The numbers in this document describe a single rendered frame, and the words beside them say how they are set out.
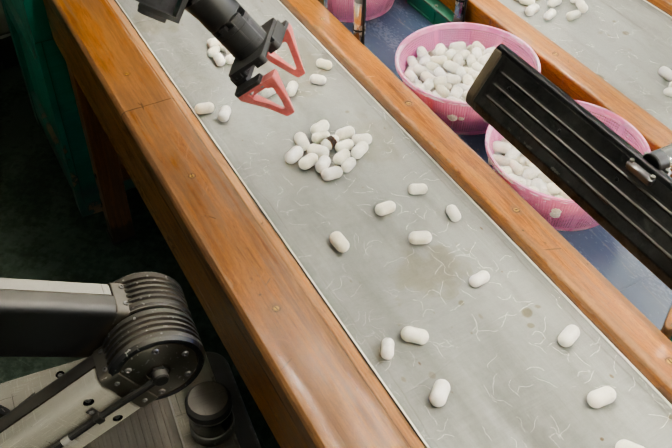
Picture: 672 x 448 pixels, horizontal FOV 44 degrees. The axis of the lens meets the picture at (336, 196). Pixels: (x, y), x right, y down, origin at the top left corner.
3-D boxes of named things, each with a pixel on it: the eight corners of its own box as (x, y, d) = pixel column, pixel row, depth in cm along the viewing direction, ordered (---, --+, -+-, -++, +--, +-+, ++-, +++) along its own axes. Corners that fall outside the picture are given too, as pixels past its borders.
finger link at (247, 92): (271, 133, 121) (226, 88, 116) (280, 104, 126) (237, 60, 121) (307, 112, 117) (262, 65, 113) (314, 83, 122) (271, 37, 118)
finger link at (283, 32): (279, 104, 126) (237, 60, 121) (287, 77, 131) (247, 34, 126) (314, 83, 122) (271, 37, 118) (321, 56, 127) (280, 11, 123)
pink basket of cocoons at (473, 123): (483, 166, 147) (490, 123, 141) (364, 106, 160) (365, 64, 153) (558, 97, 163) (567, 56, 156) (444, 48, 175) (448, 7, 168)
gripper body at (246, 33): (236, 86, 118) (199, 49, 115) (250, 46, 126) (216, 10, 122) (270, 64, 115) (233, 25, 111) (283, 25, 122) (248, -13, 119)
